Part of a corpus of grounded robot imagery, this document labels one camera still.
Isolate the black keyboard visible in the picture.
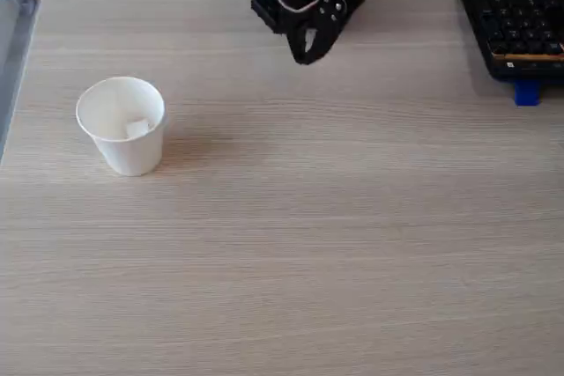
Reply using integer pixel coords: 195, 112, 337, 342
456, 0, 564, 85

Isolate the blue plastic clamp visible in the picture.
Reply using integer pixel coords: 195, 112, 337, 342
514, 79, 543, 107

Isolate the yellow pencil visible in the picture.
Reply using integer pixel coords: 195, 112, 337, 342
491, 52, 564, 63

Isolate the white paper cup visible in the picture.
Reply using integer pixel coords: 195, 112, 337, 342
75, 76, 167, 177

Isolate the white cube block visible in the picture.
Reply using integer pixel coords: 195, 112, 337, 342
126, 118, 152, 139

